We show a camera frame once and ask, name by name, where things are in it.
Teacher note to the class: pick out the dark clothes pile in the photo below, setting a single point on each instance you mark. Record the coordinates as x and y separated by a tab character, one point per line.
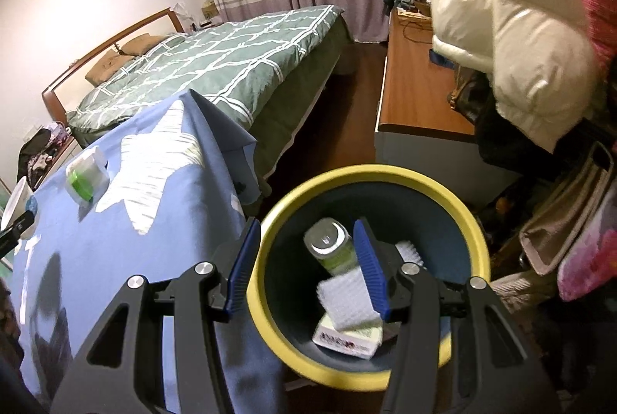
41	148

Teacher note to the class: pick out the brown patterned handbag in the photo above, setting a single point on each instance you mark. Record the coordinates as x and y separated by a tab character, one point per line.
465	88

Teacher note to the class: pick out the green white plastic bottle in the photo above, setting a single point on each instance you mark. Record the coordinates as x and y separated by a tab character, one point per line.
332	245

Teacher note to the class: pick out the wooden bed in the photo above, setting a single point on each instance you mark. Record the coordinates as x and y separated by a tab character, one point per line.
48	98

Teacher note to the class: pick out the beige bag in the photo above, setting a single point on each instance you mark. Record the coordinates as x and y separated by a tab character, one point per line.
569	211

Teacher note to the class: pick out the pink floral bag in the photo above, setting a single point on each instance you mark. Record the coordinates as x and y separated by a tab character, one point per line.
593	259

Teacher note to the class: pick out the blue star print tablecloth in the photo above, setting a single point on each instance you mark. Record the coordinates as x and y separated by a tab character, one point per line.
62	240

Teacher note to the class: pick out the small green white container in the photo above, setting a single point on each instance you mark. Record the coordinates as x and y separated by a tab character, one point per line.
84	180

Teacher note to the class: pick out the brown pillow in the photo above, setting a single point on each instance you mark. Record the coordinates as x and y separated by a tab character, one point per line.
108	69
144	45

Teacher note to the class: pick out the yellow rim trash bin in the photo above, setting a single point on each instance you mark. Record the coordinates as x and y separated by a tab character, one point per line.
419	202

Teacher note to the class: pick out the green plaid duvet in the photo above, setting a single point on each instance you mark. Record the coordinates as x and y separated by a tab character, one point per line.
217	57

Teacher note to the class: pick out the white textured sponge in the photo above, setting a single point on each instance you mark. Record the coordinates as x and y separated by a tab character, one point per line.
347	298

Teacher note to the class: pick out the wooden desk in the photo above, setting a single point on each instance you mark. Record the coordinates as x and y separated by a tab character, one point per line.
414	95

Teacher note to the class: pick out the small white green box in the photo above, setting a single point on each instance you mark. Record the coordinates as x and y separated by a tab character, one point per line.
342	339

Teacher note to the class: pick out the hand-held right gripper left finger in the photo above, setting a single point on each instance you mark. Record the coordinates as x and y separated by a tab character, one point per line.
241	264

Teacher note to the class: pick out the white puffy jacket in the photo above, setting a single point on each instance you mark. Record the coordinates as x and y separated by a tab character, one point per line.
520	33

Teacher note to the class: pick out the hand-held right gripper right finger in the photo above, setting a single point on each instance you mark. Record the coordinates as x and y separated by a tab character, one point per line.
371	269

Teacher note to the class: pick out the dark garment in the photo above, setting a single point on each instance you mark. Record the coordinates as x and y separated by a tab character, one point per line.
506	139

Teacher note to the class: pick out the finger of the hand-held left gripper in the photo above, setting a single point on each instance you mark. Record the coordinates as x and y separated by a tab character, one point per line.
14	228

